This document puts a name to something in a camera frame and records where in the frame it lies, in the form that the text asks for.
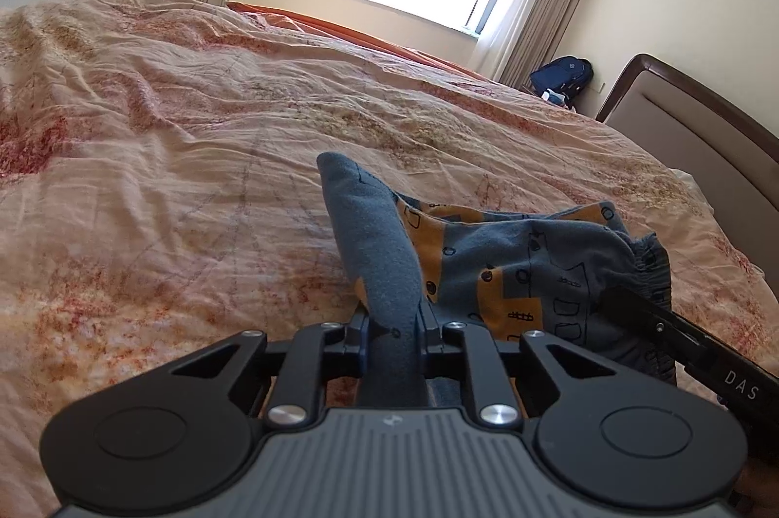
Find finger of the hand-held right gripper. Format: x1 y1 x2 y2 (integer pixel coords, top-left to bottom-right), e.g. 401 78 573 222
598 287 726 367

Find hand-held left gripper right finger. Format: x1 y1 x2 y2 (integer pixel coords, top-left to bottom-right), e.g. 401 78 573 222
417 311 615 429

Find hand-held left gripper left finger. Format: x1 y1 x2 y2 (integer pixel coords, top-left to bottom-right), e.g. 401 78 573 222
169 311 371 429

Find blue printed pants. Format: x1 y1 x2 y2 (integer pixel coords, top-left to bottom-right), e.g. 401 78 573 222
316 151 678 410

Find brown padded headboard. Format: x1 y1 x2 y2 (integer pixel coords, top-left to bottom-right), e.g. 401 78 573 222
595 54 779 276

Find pink floral blanket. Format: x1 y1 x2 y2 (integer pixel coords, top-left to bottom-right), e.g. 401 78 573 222
0 0 779 518

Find blue backpack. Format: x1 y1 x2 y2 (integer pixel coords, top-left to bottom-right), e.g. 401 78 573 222
529 56 594 103

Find orange bed sheet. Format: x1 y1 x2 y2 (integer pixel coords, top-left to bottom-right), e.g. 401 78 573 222
226 0 488 81

